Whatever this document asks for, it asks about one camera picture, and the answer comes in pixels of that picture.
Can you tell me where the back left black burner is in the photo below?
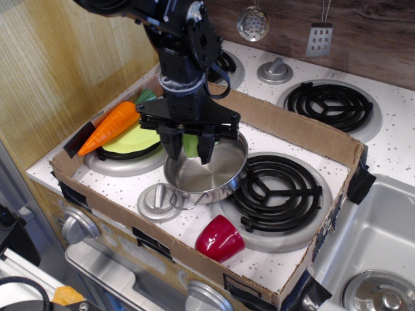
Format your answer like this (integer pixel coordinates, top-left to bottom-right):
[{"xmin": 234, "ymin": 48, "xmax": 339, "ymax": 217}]
[{"xmin": 207, "ymin": 50, "xmax": 245, "ymax": 90}]

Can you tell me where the silver sink drain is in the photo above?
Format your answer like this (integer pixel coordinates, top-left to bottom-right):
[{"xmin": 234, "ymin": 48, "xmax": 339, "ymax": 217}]
[{"xmin": 341, "ymin": 270, "xmax": 414, "ymax": 310}]

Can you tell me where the orange object at bottom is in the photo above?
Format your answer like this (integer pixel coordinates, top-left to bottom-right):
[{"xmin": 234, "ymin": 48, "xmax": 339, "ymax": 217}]
[{"xmin": 51, "ymin": 286, "xmax": 85, "ymax": 306}]

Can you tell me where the red toy bell pepper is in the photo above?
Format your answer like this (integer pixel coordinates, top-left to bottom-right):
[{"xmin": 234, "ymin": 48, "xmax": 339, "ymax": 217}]
[{"xmin": 195, "ymin": 215, "xmax": 245, "ymax": 262}]

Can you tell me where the front right black burner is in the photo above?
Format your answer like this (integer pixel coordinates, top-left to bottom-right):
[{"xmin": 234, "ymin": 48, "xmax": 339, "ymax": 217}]
[{"xmin": 211, "ymin": 152, "xmax": 333, "ymax": 253}]

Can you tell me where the silver oven knob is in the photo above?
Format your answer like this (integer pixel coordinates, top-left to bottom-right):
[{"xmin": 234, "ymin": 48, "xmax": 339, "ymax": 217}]
[
  {"xmin": 185, "ymin": 280, "xmax": 233, "ymax": 311},
  {"xmin": 62, "ymin": 207, "xmax": 101, "ymax": 245}
]

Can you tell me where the right silver oven knob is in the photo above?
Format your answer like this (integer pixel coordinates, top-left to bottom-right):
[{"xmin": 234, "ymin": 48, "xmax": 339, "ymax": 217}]
[{"xmin": 185, "ymin": 280, "xmax": 233, "ymax": 311}]

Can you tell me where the orange toy carrot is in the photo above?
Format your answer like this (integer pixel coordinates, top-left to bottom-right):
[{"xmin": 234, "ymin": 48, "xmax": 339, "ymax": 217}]
[{"xmin": 78, "ymin": 101, "xmax": 139, "ymax": 156}]

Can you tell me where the small steel pan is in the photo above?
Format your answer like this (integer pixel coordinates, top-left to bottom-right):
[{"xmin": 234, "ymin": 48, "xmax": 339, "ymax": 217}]
[{"xmin": 163, "ymin": 133, "xmax": 249, "ymax": 210}]

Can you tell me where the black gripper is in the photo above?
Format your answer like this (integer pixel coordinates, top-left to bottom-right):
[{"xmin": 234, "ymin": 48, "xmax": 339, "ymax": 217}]
[{"xmin": 136, "ymin": 88, "xmax": 241, "ymax": 165}]

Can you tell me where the left silver oven knob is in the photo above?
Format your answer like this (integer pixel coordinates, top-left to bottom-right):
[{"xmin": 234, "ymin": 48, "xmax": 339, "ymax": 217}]
[{"xmin": 62, "ymin": 207, "xmax": 101, "ymax": 245}]

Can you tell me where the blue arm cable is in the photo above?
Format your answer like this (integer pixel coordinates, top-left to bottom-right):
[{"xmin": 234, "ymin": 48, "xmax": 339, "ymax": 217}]
[{"xmin": 204, "ymin": 60, "xmax": 232, "ymax": 100}]

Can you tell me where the silver knob inside fence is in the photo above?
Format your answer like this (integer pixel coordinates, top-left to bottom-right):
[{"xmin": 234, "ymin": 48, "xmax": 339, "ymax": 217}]
[{"xmin": 137, "ymin": 183, "xmax": 184, "ymax": 223}]

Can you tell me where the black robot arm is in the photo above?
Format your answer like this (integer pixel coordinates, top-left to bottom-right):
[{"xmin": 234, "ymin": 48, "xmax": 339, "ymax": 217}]
[{"xmin": 76, "ymin": 1, "xmax": 241, "ymax": 165}]

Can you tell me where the red green toy vegetable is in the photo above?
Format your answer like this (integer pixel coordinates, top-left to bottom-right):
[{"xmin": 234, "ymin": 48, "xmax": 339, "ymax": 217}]
[{"xmin": 134, "ymin": 89, "xmax": 157, "ymax": 104}]

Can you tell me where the black cable at bottom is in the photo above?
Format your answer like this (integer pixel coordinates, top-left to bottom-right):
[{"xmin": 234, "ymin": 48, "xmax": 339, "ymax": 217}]
[{"xmin": 0, "ymin": 276, "xmax": 51, "ymax": 311}]

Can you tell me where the silver oven door handle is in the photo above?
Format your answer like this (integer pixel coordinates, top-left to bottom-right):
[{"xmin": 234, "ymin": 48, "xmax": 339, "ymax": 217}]
[{"xmin": 65, "ymin": 242, "xmax": 185, "ymax": 310}]

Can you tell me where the hanging silver strainer spoon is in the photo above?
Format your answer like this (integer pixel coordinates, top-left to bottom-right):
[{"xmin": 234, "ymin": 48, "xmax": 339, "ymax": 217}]
[{"xmin": 237, "ymin": 1, "xmax": 270, "ymax": 42}]

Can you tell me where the hanging silver spatula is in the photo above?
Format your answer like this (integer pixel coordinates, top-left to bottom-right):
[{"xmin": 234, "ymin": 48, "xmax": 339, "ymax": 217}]
[{"xmin": 305, "ymin": 1, "xmax": 333, "ymax": 58}]

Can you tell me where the silver knob at back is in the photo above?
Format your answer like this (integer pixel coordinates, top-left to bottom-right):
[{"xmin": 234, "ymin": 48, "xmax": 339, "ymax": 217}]
[{"xmin": 257, "ymin": 58, "xmax": 294, "ymax": 85}]

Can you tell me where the yellow-green round plate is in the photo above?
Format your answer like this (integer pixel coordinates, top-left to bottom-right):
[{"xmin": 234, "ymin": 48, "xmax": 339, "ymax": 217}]
[{"xmin": 102, "ymin": 123, "xmax": 160, "ymax": 154}]

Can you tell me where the green toy broccoli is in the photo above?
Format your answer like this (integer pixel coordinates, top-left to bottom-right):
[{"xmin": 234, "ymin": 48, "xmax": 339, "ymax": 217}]
[{"xmin": 182, "ymin": 134, "xmax": 206, "ymax": 159}]

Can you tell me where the brown cardboard fence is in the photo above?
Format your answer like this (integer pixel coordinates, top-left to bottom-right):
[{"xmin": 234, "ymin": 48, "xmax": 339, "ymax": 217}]
[{"xmin": 51, "ymin": 74, "xmax": 368, "ymax": 310}]

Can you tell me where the black burner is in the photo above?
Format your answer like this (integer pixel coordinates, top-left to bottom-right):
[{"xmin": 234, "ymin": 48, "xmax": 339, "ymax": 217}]
[
  {"xmin": 207, "ymin": 50, "xmax": 245, "ymax": 90},
  {"xmin": 276, "ymin": 80, "xmax": 383, "ymax": 143},
  {"xmin": 211, "ymin": 152, "xmax": 333, "ymax": 253}
]

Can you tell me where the front left burner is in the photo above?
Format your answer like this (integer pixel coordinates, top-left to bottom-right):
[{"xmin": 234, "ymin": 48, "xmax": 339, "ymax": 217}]
[{"xmin": 84, "ymin": 146, "xmax": 166, "ymax": 178}]

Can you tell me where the silver sink basin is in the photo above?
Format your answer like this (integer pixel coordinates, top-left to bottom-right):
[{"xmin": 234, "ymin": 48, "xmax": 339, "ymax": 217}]
[{"xmin": 312, "ymin": 175, "xmax": 414, "ymax": 310}]

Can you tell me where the back right black burner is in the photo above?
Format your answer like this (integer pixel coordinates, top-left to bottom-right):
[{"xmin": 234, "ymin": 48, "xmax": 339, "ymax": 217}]
[{"xmin": 276, "ymin": 80, "xmax": 383, "ymax": 143}]

